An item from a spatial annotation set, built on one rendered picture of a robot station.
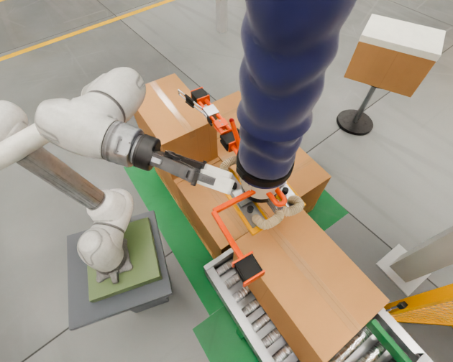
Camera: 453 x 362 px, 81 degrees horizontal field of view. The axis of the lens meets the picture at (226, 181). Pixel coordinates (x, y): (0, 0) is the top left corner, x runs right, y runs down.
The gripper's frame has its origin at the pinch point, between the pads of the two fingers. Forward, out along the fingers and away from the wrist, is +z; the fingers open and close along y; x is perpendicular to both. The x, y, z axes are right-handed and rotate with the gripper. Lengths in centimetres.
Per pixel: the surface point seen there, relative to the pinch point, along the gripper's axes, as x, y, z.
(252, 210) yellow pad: -15, -54, 18
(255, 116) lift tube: 17.4, -16.7, 2.4
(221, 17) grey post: 181, -363, -68
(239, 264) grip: -29.6, -28.9, 15.9
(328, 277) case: -33, -54, 61
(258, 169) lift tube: 3.1, -34.4, 11.2
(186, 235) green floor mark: -77, -164, -7
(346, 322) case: -44, -42, 69
